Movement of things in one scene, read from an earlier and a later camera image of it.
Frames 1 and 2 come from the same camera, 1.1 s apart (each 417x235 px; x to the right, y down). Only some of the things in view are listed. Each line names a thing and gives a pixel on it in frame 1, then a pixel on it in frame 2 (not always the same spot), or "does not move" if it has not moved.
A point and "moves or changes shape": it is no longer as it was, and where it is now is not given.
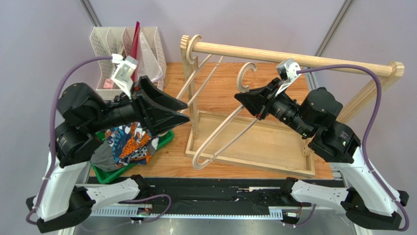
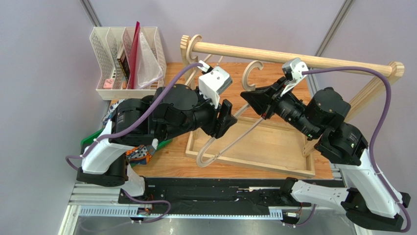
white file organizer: x=144 y=43 does not move
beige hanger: x=236 y=139 moves or changes shape
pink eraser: x=108 y=83 does not move
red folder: x=134 y=48 does not move
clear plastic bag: x=147 y=64 does not move
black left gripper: x=155 y=120 to x=219 y=127
